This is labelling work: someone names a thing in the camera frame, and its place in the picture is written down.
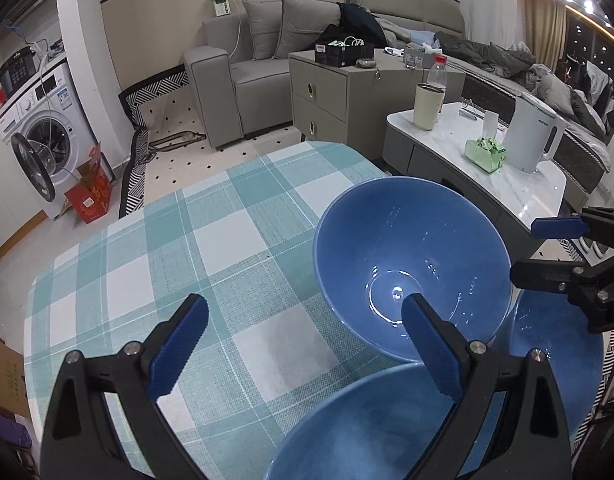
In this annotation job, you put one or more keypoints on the grey sofa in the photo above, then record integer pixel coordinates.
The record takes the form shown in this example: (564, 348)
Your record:
(212, 95)

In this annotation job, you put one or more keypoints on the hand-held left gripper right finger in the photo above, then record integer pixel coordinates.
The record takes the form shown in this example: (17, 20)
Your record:
(432, 355)

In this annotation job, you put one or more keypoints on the grey bedside cabinet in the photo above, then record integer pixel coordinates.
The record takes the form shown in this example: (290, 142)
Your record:
(327, 100)

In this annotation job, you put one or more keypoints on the purple bag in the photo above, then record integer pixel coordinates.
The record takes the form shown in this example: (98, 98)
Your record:
(7, 435)

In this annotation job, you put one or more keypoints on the teal checked tablecloth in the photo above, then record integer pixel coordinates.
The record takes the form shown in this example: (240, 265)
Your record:
(187, 260)

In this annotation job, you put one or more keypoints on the black jacket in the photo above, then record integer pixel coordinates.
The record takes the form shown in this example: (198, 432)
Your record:
(359, 22)

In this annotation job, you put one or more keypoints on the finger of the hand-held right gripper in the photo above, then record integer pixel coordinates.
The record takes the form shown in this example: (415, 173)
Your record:
(537, 274)
(557, 226)

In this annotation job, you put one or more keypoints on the marble coffee table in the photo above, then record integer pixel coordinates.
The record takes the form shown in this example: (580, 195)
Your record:
(452, 150)

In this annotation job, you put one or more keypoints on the black white patterned rug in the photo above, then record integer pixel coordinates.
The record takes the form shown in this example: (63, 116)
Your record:
(137, 160)

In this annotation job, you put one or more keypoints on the white washing machine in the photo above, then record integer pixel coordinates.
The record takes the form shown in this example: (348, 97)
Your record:
(52, 100)

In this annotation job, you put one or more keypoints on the green tissue pack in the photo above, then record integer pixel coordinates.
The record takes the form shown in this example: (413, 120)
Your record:
(484, 155)

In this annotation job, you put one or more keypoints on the black storage box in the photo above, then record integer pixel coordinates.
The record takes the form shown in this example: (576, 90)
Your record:
(342, 54)

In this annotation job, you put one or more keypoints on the clear bottle with red label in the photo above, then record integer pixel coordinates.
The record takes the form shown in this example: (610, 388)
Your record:
(438, 72)

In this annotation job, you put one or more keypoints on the grey tissue box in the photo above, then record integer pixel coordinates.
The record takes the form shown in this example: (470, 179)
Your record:
(422, 57)

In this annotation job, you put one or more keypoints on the cream tumbler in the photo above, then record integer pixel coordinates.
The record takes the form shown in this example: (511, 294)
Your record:
(428, 107)

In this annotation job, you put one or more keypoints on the white electric kettle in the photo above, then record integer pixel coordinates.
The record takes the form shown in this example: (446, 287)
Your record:
(529, 135)

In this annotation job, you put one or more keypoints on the red cardboard box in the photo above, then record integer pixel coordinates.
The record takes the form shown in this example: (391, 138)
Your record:
(89, 195)

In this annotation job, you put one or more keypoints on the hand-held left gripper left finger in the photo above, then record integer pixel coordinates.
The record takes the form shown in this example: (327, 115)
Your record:
(179, 350)

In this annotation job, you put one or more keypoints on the dark grey coat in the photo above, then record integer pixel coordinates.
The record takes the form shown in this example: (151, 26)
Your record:
(482, 52)

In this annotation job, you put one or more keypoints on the small grey cushion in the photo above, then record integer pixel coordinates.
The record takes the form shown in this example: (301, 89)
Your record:
(262, 30)

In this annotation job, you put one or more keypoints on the brown cardboard box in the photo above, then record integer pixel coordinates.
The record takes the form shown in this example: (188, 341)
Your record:
(7, 375)

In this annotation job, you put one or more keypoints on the blue bowl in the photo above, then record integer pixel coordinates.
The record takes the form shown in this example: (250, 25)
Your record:
(552, 350)
(367, 430)
(387, 240)

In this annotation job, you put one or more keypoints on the large grey cushion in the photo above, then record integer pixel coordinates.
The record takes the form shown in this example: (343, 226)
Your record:
(307, 25)

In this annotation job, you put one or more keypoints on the black pressure cooker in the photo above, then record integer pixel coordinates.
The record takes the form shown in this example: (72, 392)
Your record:
(17, 72)

